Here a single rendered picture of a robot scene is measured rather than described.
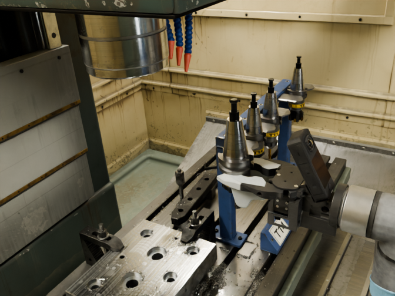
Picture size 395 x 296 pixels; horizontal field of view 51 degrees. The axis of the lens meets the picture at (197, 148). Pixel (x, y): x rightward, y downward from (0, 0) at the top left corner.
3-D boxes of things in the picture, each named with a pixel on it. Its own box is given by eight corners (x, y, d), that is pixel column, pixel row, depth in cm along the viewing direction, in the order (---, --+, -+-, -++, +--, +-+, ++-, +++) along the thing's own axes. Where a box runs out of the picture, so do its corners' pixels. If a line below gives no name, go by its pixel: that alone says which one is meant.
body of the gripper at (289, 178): (263, 222, 72) (333, 244, 66) (263, 181, 68) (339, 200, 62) (278, 199, 77) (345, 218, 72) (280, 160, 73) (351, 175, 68)
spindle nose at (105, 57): (110, 54, 88) (100, -6, 82) (181, 56, 83) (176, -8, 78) (69, 78, 75) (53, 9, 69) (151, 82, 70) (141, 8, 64)
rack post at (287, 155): (298, 165, 151) (303, 88, 137) (294, 172, 147) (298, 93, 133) (273, 160, 156) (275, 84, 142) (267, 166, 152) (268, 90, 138)
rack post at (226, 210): (248, 236, 119) (247, 145, 105) (240, 248, 115) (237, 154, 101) (217, 226, 123) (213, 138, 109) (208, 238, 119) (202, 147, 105)
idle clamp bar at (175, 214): (219, 190, 140) (218, 174, 137) (183, 238, 120) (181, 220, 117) (206, 187, 142) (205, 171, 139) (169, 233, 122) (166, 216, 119)
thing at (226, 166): (229, 154, 78) (228, 143, 77) (258, 161, 75) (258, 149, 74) (212, 170, 73) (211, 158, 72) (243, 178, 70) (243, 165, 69)
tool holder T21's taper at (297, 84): (290, 86, 132) (291, 65, 129) (305, 86, 131) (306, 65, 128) (289, 90, 128) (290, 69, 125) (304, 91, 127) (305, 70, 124)
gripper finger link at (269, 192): (238, 195, 69) (293, 202, 66) (238, 188, 68) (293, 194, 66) (244, 180, 73) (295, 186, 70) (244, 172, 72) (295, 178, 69)
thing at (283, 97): (305, 98, 127) (305, 96, 126) (299, 104, 123) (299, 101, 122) (283, 95, 130) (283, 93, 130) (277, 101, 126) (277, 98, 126)
